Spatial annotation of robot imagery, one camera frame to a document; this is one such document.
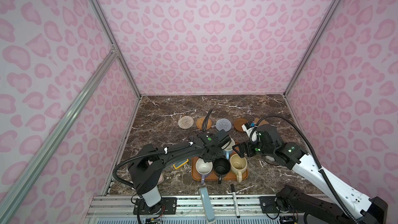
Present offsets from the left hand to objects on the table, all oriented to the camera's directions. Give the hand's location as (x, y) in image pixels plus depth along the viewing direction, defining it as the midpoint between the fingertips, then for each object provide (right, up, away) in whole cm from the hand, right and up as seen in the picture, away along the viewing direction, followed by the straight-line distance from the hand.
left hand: (220, 154), depth 81 cm
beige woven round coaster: (-21, +15, +22) cm, 34 cm away
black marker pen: (+6, -17, -3) cm, 18 cm away
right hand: (+9, +7, -8) cm, 13 cm away
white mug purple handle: (-9, -9, +3) cm, 13 cm away
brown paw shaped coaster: (+30, +15, +22) cm, 40 cm away
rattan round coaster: (-11, +14, +23) cm, 29 cm away
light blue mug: (+4, +1, +1) cm, 4 cm away
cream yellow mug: (+11, -7, +4) cm, 13 cm away
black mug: (+1, -8, +3) cm, 8 cm away
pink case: (-31, -13, -2) cm, 33 cm away
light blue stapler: (-7, -21, -9) cm, 24 cm away
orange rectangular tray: (-13, -12, 0) cm, 17 cm away
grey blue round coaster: (+4, +14, +22) cm, 26 cm away
